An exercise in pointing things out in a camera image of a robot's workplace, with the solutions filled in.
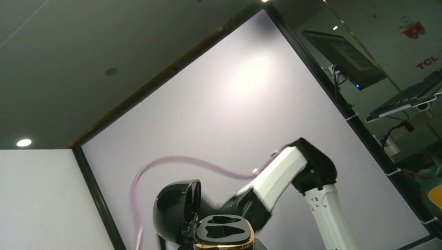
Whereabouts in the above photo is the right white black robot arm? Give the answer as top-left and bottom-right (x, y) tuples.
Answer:
(203, 138), (358, 249)

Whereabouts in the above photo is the black keyboard on tray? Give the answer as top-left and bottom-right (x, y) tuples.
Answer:
(365, 69), (441, 123)

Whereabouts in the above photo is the black enclosure frame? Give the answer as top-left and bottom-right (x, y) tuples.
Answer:
(67, 2), (441, 249)

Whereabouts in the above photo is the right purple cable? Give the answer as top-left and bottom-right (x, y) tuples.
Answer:
(130, 144), (291, 250)

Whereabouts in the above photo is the black earbuds charging case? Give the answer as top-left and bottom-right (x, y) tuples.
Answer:
(152, 180), (256, 249)

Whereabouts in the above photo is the yellow plastic bin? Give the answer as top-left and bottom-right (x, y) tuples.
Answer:
(427, 184), (442, 209)

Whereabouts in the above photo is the black monitor on stand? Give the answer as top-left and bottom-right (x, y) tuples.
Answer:
(301, 30), (387, 90)

